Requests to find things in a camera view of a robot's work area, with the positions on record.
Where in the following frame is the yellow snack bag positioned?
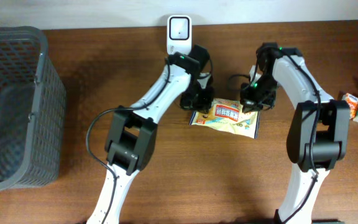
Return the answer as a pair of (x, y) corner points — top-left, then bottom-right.
(189, 98), (259, 139)

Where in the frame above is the orange small box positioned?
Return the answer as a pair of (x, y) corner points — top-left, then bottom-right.
(342, 93), (358, 119)

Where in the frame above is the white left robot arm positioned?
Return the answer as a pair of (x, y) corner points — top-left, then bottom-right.
(85, 45), (214, 223)

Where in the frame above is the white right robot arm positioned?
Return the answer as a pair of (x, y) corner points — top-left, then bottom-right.
(240, 42), (350, 223)

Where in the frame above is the white barcode scanner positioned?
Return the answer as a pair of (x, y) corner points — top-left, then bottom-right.
(167, 15), (192, 55)

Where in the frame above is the grey plastic basket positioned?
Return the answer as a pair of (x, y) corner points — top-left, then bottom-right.
(0, 26), (67, 191)

